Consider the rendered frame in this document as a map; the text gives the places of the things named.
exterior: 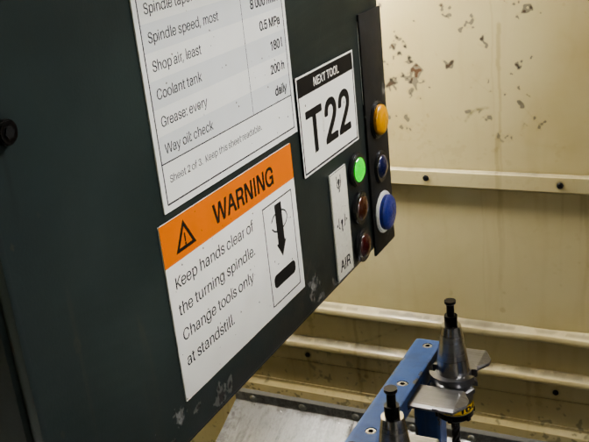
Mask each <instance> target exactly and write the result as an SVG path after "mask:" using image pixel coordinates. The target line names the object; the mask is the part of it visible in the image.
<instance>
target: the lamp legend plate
mask: <svg viewBox="0 0 589 442"><path fill-rule="evenodd" d="M328 182H329V192H330V209H331V219H332V229H333V239H334V248H335V258H336V268H337V283H339V282H341V281H342V280H343V279H344V278H345V277H346V276H347V275H348V274H349V273H350V272H351V271H352V270H353V269H354V262H353V251H352V241H351V220H350V210H349V199H348V189H347V179H346V168H345V164H343V165H342V166H341V167H340V168H338V169H337V170H335V171H334V172H333V173H332V174H330V175H329V176H328Z"/></svg>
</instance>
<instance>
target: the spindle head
mask: <svg viewBox="0 0 589 442"><path fill-rule="evenodd" d="M284 4H285V12H286V20H287V37H288V46H289V54H290V63H291V72H292V81H293V79H294V78H295V77H297V76H299V75H302V74H304V73H306V72H308V71H309V70H311V69H313V68H315V67H317V66H319V65H321V64H323V63H324V62H326V61H329V60H331V59H333V58H335V57H337V56H338V55H340V54H341V53H344V52H346V51H348V50H350V49H351V50H352V61H353V73H354V84H355V96H356V107H357V119H358V140H357V141H355V142H354V143H353V144H351V145H350V146H348V147H347V148H346V149H344V150H343V152H341V153H340V154H338V155H337V156H336V157H334V158H333V159H332V160H330V161H329V162H327V163H326V164H325V165H323V166H322V167H321V168H319V169H317V170H316V171H315V172H314V173H313V174H312V175H310V176H309V177H307V178H306V179H303V174H302V158H301V149H300V140H299V132H298V124H297V132H296V133H294V134H292V135H291V136H289V137H288V138H286V139H284V140H282V141H281V142H280V143H279V144H277V145H275V146H273V147H272V148H270V149H269V150H267V151H265V152H264V153H262V154H261V155H259V156H258V157H256V158H255V159H253V160H251V161H249V162H248V163H246V164H245V165H243V166H242V167H241V168H239V169H237V170H236V171H234V172H232V173H231V174H229V175H227V176H226V177H224V178H223V179H222V180H220V181H219V182H216V183H215V184H213V185H212V186H210V187H209V188H207V189H205V190H204V191H203V192H201V193H200V194H198V195H196V196H194V197H193V198H191V199H189V200H188V201H186V202H185V203H184V204H182V205H180V206H179V207H177V208H176V209H174V210H172V211H170V212H169V213H167V214H166V215H164V213H163V208H162V202H161V197H160V186H159V181H158V176H157V170H156V165H155V159H154V153H153V143H152V138H151V133H150V127H149V121H148V116H147V110H146V105H145V95H144V90H143V83H142V78H141V73H140V67H139V62H138V51H137V46H136V40H135V35H134V30H133V24H132V18H131V8H130V3H129V0H0V442H190V441H191V440H192V439H193V438H194V437H195V436H196V435H197V433H198V432H199V431H200V430H201V429H202V428H203V427H204V426H205V425H206V424H207V423H208V422H209V421H210V420H211V419H212V418H213V417H214V416H215V415H216V413H217V412H218V411H219V410H220V409H222V408H223V406H224V405H225V404H226V403H227V402H229V401H230V399H231V398H232V397H233V396H234V395H235V394H236V393H237V392H238V391H239V390H240V389H241V388H242V387H243V386H244V385H245V384H246V383H247V381H248V380H249V379H250V378H251V377H252V376H253V375H254V374H255V373H256V372H257V371H258V370H259V369H260V368H261V367H262V366H263V365H264V363H265V362H266V361H267V360H268V359H269V358H270V357H271V356H272V355H273V354H274V353H275V352H276V351H277V350H278V349H279V348H280V346H281V345H282V344H283V343H284V342H285V341H286V340H287V339H288V338H289V337H290V336H291V335H292V334H293V333H294V332H295V331H296V330H297V329H298V327H299V326H300V325H301V324H302V323H303V322H304V321H305V320H306V319H307V318H308V317H309V316H310V315H311V314H312V313H313V312H314V311H315V309H316V308H317V307H318V306H319V305H320V304H321V303H322V302H323V301H324V300H325V299H326V298H327V297H328V296H329V295H330V294H331V292H332V291H333V290H334V289H335V288H336V287H337V286H338V285H339V284H340V283H341V282H342V281H343V280H344V279H345V278H346V277H347V276H348V275H347V276H346V277H345V278H344V279H343V280H342V281H341V282H339V283H337V268H336V258H335V248H334V239H333V229H332V219H331V209H330V192H329V182H328V176H329V175H330V174H332V173H333V172H334V171H335V170H337V169H338V168H340V167H341V166H342V165H343V164H345V168H346V179H347V189H348V199H349V210H350V220H351V241H352V251H353V262H354V268H355V267H356V266H357V265H358V264H359V263H360V262H361V261H359V260H358V259H357V257H356V254H355V242H356V237H357V235H358V232H359V231H360V230H361V229H363V228H365V229H367V230H368V231H369V232H370V234H371V239H372V246H371V251H372V250H373V248H374V247H373V224H372V213H371V200H370V189H369V177H368V165H367V153H366V142H365V119H364V106H363V99H362V87H361V75H360V64H359V51H358V29H357V15H358V14H359V13H361V12H364V11H367V10H370V9H371V8H373V7H375V6H377V4H376V0H284ZM293 89H294V81H293ZM294 106H295V89H294ZM295 115H296V106H295ZM296 123H297V115H296ZM288 143H290V148H291V156H292V165H293V173H294V189H295V198H296V206H297V215H298V223H299V231H300V240H301V248H302V264H303V273H304V281H305V287H304V288H303V289H302V290H301V291H300V292H299V293H298V294H297V295H296V296H295V297H294V298H293V299H292V300H291V301H290V302H289V303H288V304H287V305H286V306H285V307H284V308H283V309H282V310H281V311H280V312H279V313H278V314H276V315H275V316H274V317H273V318H272V319H271V320H270V321H269V322H268V323H267V324H266V325H265V326H264V327H263V328H262V329H261V330H260V331H259V332H258V333H257V334H256V335H255V336H254V337H253V338H252V339H251V340H250V341H249V342H248V343H247V344H246V345H245V346H244V347H243V348H242V349H241V350H240V351H239V352H238V353H237V354H235V355H234V356H233V357H232V358H231V359H230V360H229V361H228V362H227V363H226V364H225V365H224V366H223V367H222V368H221V369H220V370H219V371H218V372H217V373H216V374H215V375H214V376H213V377H212V378H211V379H210V380H209V381H208V382H207V383H206V384H205V385H204V386H203V387H202V388H201V389H200V390H199V391H198V392H197V393H196V394H194V395H193V396H192V397H191V398H190V399H189V400H188V401H187V402H186V399H185V394H184V388H183V383H182V378H181V368H180V362H179V357H178V352H177V346H176V341H175V336H174V326H173V320H172V315H171V310H170V304H169V299H168V293H167V284H166V278H165V272H164V267H163V261H162V256H161V250H160V241H159V235H158V230H157V228H158V227H160V226H161V225H163V224H164V223H165V222H167V221H168V220H170V219H172V218H173V217H175V216H177V215H178V214H180V213H181V212H183V211H184V210H186V209H187V208H189V207H190V206H192V205H193V204H195V203H197V202H199V201H200V200H202V199H203V198H204V197H205V196H207V195H209V194H210V193H212V192H214V191H215V190H217V189H219V188H220V187H222V186H223V185H224V184H225V183H227V182H229V181H231V180H232V179H234V178H235V177H237V176H238V175H241V174H242V173H244V171H246V170H247V169H249V168H251V167H252V166H254V165H256V164H257V163H259V162H260V161H262V160H264V159H265V158H266V157H267V156H269V155H271V154H272V153H274V152H276V151H277V150H279V149H280V148H282V147H284V146H285V145H286V144H288ZM356 152H360V153H362V154H363V156H364V158H365V179H364V180H363V182H362V184H361V185H360V186H359V187H354V186H353V185H352V184H351V182H350V178H349V164H350V160H351V157H352V155H353V154H355V153H356ZM359 191H364V192H365V193H366V195H367V198H368V214H367V218H366V220H365V222H364V223H363V224H362V225H356V224H355V222H354V221H353V218H352V213H351V207H352V202H353V198H354V196H355V195H356V194H357V192H359Z"/></svg>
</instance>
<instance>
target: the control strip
mask: <svg viewBox="0 0 589 442"><path fill-rule="evenodd" d="M357 22H358V44H359V57H360V68H361V80H362V92H363V104H364V105H363V106H364V119H365V142H366V153H367V165H368V177H369V189H370V200H371V213H372V224H373V247H374V256H377V255H378V254H379V253H380V252H381V251H382V250H383V249H384V247H385V246H386V245H387V244H388V243H389V242H390V241H391V240H392V239H393V238H394V225H393V226H392V227H391V228H390V229H389V230H384V229H383V228H382V227H381V225H380V203H381V200H382V198H383V196H384V195H385V194H391V195H392V185H391V172H390V159H389V145H388V131H387V130H386V132H385V133H384V134H383V135H378V134H377V133H376V131H375V129H374V123H373V119H374V112H375V109H376V107H377V106H378V104H384V105H385V106H386V91H385V78H384V65H383V52H382V38H381V24H380V6H379V5H378V6H375V7H373V8H371V9H370V10H367V11H364V12H361V13H359V14H358V15H357ZM386 107H387V106H386ZM382 154H384V155H385V156H386V157H387V162H388V170H387V174H386V176H385V177H384V178H380V175H379V161H380V156H381V155H382ZM358 157H361V158H363V160H364V162H365V158H364V156H363V154H362V153H360V152H356V153H355V154H353V155H352V157H351V160H350V164H349V178H350V182H351V184H352V185H353V186H354V187H359V186H360V185H361V184H362V182H363V180H364V179H365V177H364V178H363V180H362V181H361V182H357V180H356V177H355V165H356V161H357V159H358ZM362 196H365V197H366V199H367V202H368V198H367V195H366V193H365V192H364V191H359V192H357V194H356V195H355V196H354V198H353V202H352V207H351V213H352V218H353V221H354V222H355V224H356V225H362V224H363V223H364V222H365V220H366V218H367V215H366V217H365V219H364V220H360V219H359V217H358V202H359V199H360V197H362ZM365 233H368V234H369V236H370V239H371V234H370V232H369V231H368V230H367V229H365V228H363V229H361V230H360V231H359V232H358V235H357V237H356V242H355V254H356V257H357V259H358V260H359V261H361V262H364V261H366V260H367V258H368V257H369V254H370V253H369V254H368V255H367V256H366V257H363V256H362V253H361V241H362V238H363V236H364V235H365ZM371 242H372V239H371Z"/></svg>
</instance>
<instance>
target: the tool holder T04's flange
mask: <svg viewBox="0 0 589 442"><path fill-rule="evenodd" d="M469 365H470V373H469V374H468V375H466V376H464V377H462V378H457V379H449V378H444V377H442V376H440V375H439V374H438V373H437V372H436V362H435V363H433V364H432V366H433V370H430V371H429V378H430V380H431V382H430V383H429V385H430V386H433V387H439V388H444V389H455V390H461V391H464V392H465V394H466V396H467V397H468V396H471V395H473V394H474V393H475V388H473V387H472V386H478V381H477V379H476V377H477V376H478V369H477V367H476V366H475V365H474V364H473V363H472V362H470V361H469Z"/></svg>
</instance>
